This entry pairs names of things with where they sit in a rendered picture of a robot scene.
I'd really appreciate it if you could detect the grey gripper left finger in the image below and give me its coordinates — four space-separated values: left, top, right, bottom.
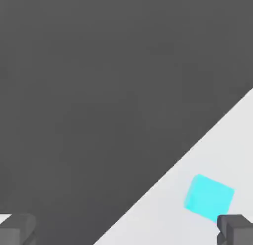
0 213 38 245

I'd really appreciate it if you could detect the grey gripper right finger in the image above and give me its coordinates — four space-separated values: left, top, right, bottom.
216 214 253 245

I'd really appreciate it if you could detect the small cyan cube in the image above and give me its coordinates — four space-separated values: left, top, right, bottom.
183 173 236 224

